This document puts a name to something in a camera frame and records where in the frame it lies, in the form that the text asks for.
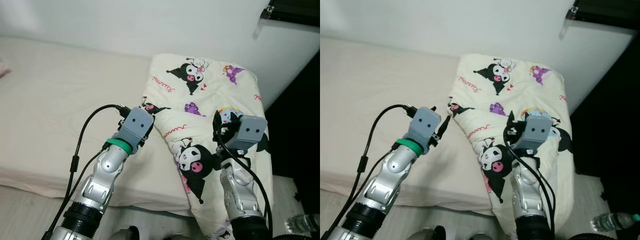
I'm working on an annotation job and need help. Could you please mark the robot left leg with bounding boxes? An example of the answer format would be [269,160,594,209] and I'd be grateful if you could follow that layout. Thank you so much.
[110,226,141,240]
[417,226,447,240]

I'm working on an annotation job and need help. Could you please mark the cream cartoon print quilt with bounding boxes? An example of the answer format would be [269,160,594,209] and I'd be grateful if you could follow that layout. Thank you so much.
[141,53,274,240]
[446,53,573,238]

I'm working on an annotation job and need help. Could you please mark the black window frame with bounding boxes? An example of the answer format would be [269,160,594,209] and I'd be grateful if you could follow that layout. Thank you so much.
[572,0,640,31]
[267,0,321,27]

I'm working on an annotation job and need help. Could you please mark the clear plastic water bottle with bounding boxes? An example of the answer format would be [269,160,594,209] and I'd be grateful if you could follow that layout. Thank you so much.
[591,212,640,233]
[286,214,321,235]

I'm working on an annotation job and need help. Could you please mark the black floor fan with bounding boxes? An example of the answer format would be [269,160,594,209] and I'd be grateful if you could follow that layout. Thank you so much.
[575,231,640,240]
[272,232,321,240]

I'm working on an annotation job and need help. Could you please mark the cream sheeted bed mattress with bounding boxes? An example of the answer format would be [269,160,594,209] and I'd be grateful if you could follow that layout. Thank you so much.
[320,36,576,216]
[0,36,273,216]

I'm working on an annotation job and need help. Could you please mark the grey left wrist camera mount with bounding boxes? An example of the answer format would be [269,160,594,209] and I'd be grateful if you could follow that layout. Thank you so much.
[117,107,155,153]
[407,107,442,155]

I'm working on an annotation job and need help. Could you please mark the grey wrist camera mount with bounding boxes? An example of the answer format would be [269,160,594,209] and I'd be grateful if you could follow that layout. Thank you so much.
[407,107,442,155]
[231,115,267,156]
[117,107,155,153]
[512,116,553,155]

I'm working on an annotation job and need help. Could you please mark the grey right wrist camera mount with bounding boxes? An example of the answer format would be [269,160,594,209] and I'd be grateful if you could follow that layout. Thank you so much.
[231,115,267,156]
[512,116,553,155]

